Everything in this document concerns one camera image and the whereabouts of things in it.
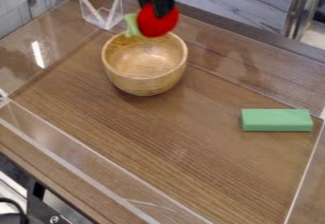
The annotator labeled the red plush fruit green stem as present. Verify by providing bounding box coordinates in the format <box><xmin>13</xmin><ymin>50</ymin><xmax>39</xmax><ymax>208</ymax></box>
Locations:
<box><xmin>124</xmin><ymin>3</ymin><xmax>179</xmax><ymax>38</ymax></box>

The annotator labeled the wooden bowl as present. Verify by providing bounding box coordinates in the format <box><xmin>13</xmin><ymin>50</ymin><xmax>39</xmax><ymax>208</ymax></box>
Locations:
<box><xmin>102</xmin><ymin>32</ymin><xmax>187</xmax><ymax>97</ymax></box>

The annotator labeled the metal table leg background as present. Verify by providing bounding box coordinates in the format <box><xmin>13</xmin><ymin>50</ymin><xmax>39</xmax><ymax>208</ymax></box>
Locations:
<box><xmin>282</xmin><ymin>0</ymin><xmax>320</xmax><ymax>41</ymax></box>

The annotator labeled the green rectangular block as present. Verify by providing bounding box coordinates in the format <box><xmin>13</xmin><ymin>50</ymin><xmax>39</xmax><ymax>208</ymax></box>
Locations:
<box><xmin>241</xmin><ymin>109</ymin><xmax>313</xmax><ymax>132</ymax></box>

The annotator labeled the clear acrylic corner bracket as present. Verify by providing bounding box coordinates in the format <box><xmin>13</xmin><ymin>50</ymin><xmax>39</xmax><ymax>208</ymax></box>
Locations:
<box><xmin>79</xmin><ymin>0</ymin><xmax>123</xmax><ymax>30</ymax></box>

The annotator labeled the clear acrylic tray wall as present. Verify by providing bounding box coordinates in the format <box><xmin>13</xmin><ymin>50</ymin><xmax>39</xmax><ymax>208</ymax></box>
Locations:
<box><xmin>0</xmin><ymin>96</ymin><xmax>213</xmax><ymax>224</ymax></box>

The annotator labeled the black cable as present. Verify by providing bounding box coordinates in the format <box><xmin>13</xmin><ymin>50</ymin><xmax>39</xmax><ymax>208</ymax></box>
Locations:
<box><xmin>0</xmin><ymin>197</ymin><xmax>31</xmax><ymax>224</ymax></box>

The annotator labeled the black table leg bracket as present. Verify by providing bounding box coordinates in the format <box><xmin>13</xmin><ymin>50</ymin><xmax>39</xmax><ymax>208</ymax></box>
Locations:
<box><xmin>27</xmin><ymin>182</ymin><xmax>71</xmax><ymax>224</ymax></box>

